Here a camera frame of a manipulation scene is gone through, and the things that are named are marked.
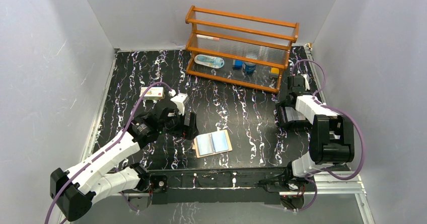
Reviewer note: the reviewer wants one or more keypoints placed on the black card box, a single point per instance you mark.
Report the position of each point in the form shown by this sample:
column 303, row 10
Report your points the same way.
column 297, row 126

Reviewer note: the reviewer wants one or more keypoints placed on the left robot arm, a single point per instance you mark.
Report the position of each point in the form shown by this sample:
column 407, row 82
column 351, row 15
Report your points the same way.
column 75, row 190

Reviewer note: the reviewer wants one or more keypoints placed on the yellow small object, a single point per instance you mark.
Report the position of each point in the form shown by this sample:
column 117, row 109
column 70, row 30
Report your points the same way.
column 274, row 73

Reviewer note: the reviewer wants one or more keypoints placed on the orange wooden shelf rack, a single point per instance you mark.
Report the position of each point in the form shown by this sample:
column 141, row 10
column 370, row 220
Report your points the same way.
column 265, row 42

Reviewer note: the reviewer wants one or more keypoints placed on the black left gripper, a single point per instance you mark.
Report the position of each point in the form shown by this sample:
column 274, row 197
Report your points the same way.
column 191, row 125

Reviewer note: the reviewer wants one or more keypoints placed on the white pink marker pen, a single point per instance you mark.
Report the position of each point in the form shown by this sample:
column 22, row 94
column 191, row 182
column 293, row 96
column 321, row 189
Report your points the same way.
column 207, row 37

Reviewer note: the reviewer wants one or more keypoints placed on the beige card holder wallet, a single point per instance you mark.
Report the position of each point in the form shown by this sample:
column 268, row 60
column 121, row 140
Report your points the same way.
column 212, row 143

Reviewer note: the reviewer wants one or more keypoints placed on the blue white round jar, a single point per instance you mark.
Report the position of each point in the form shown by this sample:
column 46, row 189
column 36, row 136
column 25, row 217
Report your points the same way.
column 249, row 68

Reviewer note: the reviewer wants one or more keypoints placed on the small white cardboard box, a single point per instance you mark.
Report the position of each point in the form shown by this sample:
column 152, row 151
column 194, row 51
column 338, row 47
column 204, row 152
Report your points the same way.
column 153, row 93

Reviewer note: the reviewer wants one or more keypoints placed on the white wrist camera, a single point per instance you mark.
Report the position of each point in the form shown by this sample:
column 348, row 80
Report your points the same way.
column 306, row 79
column 180, row 101

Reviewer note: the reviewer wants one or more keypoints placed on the blue small box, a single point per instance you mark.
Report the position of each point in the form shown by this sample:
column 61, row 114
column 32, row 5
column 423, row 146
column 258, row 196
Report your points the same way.
column 237, row 64

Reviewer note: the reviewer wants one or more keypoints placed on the stack of cards in box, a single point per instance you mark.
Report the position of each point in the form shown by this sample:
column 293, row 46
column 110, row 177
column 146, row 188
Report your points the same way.
column 292, row 115

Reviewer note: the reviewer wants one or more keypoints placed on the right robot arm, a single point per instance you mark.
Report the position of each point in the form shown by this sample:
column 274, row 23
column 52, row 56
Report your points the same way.
column 331, row 134

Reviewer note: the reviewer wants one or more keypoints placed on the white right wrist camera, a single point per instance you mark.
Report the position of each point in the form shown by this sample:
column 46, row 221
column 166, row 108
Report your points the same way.
column 306, row 79

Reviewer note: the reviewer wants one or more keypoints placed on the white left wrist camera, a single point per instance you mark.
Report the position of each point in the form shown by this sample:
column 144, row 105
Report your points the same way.
column 180, row 101

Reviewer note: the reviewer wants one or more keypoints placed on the aluminium frame rail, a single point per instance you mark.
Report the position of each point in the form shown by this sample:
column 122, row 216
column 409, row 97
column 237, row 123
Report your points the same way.
column 162, row 182

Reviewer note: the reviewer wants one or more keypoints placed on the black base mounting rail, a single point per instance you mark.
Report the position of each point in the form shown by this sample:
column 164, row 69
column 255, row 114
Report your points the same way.
column 214, row 196

